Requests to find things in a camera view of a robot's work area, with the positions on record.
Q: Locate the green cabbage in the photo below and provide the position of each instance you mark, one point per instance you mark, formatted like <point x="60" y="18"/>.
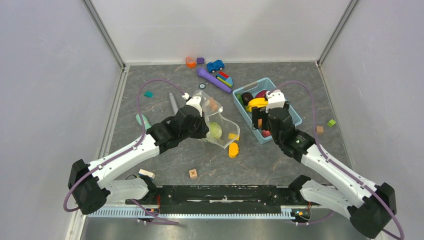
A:
<point x="215" y="130"/>

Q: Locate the green small cube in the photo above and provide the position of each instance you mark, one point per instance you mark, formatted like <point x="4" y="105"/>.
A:
<point x="331" y="123"/>

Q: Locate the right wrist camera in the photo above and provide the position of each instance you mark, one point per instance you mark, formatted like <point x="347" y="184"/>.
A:
<point x="275" y="99"/>

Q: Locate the wooden cube with cross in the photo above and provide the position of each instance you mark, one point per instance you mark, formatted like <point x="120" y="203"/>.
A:
<point x="193" y="174"/>

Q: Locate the white block with blue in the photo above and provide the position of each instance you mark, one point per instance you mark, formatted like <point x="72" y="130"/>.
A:
<point x="146" y="173"/>

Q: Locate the orange shape block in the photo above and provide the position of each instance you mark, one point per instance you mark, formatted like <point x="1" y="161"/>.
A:
<point x="190" y="63"/>

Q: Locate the teal toy microphone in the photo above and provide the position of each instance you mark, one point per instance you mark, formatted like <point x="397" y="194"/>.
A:
<point x="143" y="121"/>

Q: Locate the green cucumber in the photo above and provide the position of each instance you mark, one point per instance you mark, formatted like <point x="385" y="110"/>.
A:
<point x="240" y="99"/>

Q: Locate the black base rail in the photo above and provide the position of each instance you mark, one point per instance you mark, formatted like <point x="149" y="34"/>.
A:
<point x="222" y="199"/>

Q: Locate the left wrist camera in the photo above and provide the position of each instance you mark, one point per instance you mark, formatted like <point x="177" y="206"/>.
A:
<point x="193" y="101"/>

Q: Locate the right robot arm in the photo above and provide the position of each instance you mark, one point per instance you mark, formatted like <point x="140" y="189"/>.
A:
<point x="368" y="206"/>

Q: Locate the round poker chip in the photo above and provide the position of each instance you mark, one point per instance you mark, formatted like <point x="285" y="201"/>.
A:
<point x="202" y="86"/>

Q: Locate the purple toy microphone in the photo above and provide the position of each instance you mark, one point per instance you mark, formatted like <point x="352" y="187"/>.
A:
<point x="203" y="73"/>

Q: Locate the purple small block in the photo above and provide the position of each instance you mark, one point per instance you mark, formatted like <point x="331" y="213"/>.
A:
<point x="200" y="60"/>

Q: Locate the dark avocado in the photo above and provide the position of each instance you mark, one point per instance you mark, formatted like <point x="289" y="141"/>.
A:
<point x="246" y="98"/>

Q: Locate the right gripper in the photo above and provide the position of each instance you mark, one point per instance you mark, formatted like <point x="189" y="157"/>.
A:
<point x="255" y="111"/>

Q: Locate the red sweet potato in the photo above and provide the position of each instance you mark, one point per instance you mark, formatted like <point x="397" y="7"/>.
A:
<point x="261" y="94"/>

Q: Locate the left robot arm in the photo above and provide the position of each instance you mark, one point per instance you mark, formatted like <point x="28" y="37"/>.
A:
<point x="91" y="184"/>

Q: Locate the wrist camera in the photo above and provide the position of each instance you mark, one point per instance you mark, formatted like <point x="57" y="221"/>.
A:
<point x="275" y="99"/>
<point x="193" y="101"/>

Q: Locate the brown wooden cube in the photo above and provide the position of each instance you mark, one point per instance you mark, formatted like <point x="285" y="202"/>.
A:
<point x="319" y="129"/>

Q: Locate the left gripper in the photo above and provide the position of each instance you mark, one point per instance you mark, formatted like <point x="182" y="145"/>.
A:
<point x="204" y="128"/>

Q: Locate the teal small block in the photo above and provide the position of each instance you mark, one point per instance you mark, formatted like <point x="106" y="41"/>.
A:
<point x="148" y="94"/>

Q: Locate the clear dotted zip bag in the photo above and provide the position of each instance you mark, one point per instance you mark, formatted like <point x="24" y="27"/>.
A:
<point x="227" y="125"/>

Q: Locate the yellow oval block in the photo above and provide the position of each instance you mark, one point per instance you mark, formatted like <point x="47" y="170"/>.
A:
<point x="233" y="150"/>

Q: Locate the multicolour block stack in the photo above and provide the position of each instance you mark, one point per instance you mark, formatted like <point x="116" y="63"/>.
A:
<point x="224" y="78"/>

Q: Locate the yellow banana bunch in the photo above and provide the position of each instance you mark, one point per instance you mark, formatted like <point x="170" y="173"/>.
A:
<point x="259" y="102"/>

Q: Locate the yellow small block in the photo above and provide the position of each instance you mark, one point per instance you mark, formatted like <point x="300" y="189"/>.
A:
<point x="233" y="136"/>

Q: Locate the orange lego brick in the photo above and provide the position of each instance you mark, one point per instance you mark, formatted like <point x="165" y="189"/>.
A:
<point x="213" y="105"/>

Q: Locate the blue toy car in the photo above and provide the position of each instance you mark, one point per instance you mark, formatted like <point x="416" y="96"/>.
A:
<point x="217" y="65"/>

